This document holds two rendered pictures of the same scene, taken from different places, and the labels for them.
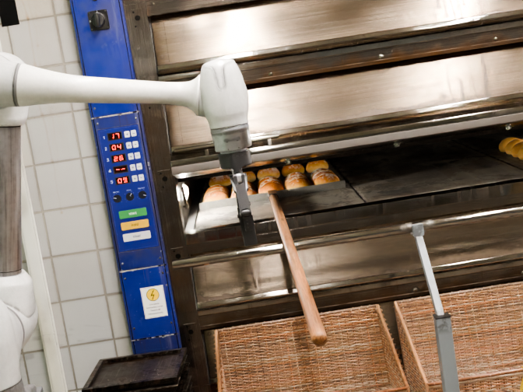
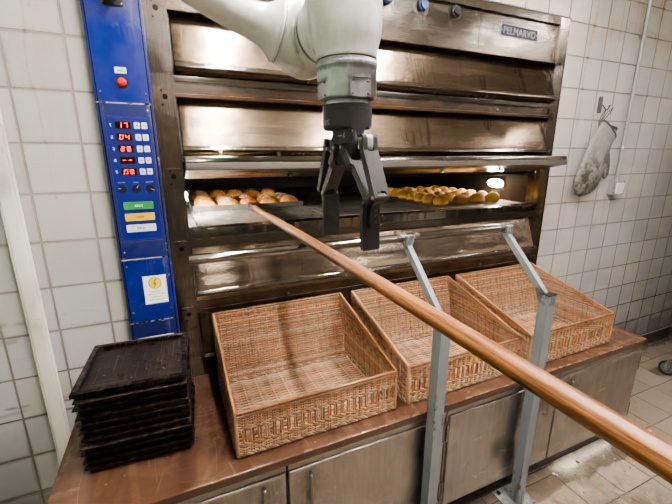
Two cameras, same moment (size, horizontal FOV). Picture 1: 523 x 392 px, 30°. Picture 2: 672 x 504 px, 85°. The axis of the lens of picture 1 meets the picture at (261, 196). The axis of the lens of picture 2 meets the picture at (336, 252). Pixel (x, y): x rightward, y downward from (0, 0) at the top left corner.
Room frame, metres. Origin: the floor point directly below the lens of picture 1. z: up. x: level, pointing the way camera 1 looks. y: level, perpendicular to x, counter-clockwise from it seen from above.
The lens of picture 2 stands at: (1.71, 0.30, 1.44)
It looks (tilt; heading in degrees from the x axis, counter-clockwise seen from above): 15 degrees down; 337
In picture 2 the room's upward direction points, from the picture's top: straight up
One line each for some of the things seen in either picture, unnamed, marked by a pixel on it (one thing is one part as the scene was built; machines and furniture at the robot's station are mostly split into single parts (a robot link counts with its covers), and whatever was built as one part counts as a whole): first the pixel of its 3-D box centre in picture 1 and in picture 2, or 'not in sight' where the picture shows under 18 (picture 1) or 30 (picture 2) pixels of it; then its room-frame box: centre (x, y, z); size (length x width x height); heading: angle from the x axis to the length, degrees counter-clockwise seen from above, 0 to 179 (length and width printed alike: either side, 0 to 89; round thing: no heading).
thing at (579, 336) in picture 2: not in sight; (529, 307); (2.89, -1.24, 0.72); 0.56 x 0.49 x 0.28; 91
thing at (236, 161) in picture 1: (236, 169); (347, 135); (2.26, 0.05, 1.47); 0.08 x 0.07 x 0.09; 2
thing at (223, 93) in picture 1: (223, 92); (342, 5); (2.27, 0.05, 1.65); 0.13 x 0.11 x 0.16; 179
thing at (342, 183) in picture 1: (270, 187); (244, 201); (3.76, -0.04, 1.20); 0.55 x 0.36 x 0.03; 91
